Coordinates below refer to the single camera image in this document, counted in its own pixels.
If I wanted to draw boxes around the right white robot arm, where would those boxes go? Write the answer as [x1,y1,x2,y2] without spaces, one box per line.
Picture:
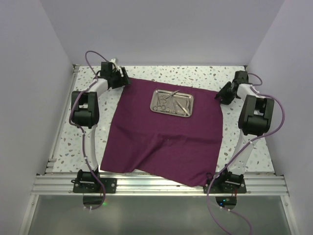
[213,70,275,192]

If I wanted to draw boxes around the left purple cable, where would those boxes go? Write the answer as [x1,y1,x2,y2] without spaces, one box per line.
[68,50,115,211]

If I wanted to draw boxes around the steel tweezers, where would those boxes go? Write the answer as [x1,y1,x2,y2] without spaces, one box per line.
[176,101,190,116]

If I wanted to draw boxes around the steel hemostat forceps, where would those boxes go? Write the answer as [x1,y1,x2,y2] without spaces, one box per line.
[161,90,179,100]

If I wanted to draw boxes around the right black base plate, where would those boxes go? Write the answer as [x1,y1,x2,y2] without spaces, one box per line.
[203,180,247,194]

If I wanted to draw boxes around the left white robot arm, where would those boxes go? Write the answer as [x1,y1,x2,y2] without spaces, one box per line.
[69,58,130,193]

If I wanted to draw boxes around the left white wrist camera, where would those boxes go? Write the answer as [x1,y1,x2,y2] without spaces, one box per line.
[110,58,120,71]

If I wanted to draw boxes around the purple surgical cloth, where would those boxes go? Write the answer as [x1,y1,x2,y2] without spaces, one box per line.
[100,78,223,187]

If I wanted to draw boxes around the steel scalpel handle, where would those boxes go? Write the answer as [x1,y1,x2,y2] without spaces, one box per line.
[171,99,178,114]

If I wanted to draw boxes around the aluminium mounting rail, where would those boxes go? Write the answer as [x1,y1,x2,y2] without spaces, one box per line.
[31,171,289,196]

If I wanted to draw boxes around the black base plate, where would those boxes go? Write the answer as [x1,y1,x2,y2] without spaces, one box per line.
[71,178,117,193]
[203,180,247,194]

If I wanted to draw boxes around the stainless steel instrument tray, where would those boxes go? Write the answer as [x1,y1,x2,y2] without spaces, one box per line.
[150,89,194,118]

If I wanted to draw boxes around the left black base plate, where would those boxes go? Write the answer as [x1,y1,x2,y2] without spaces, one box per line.
[71,178,117,193]

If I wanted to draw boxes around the steel surgical scissors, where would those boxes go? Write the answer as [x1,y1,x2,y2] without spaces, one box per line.
[152,97,172,112]

